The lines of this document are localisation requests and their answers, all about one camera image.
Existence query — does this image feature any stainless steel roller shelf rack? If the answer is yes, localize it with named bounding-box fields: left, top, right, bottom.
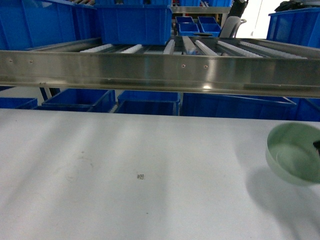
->
left=0, top=37, right=320, bottom=98

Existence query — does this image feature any blue crate on upper shelf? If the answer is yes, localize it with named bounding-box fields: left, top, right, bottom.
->
left=96, top=4, right=173, bottom=46

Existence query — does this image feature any blue bin below shelf right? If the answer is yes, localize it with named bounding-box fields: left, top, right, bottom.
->
left=180, top=93, right=296, bottom=120

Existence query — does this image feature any blue bin below shelf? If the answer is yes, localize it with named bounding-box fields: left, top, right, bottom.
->
left=114, top=90, right=181, bottom=116
left=180, top=93, right=296, bottom=120
left=35, top=88, right=116, bottom=113

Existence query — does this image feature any blue bin below shelf left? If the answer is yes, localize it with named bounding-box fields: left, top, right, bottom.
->
left=35, top=88, right=116, bottom=113

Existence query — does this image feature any small blue bin back left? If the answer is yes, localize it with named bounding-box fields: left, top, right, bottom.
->
left=175, top=16, right=200, bottom=36

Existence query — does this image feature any small blue bin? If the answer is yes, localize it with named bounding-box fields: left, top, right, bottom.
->
left=175, top=16, right=200, bottom=36
left=197, top=16, right=221, bottom=37

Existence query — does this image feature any grey office chair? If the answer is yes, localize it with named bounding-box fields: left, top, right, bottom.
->
left=218, top=16, right=247, bottom=38

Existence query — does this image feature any green plastic bowl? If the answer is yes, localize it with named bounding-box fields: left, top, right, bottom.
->
left=265, top=122, right=320, bottom=186

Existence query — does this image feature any blue bin far left below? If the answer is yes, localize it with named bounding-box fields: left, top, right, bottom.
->
left=0, top=97, right=38, bottom=110

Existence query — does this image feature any large blue crate upper left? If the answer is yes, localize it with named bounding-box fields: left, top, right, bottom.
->
left=0, top=0, right=100, bottom=50

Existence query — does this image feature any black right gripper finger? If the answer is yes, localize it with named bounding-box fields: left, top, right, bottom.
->
left=313, top=140, right=320, bottom=157

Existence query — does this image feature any blue bin below shelf middle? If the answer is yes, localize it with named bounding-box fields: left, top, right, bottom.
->
left=114, top=90, right=181, bottom=116

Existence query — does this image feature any small blue bin back right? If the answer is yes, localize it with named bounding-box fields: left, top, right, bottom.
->
left=197, top=16, right=221, bottom=37

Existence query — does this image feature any blue crate upper right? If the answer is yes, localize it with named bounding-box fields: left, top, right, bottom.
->
left=266, top=7, right=320, bottom=48

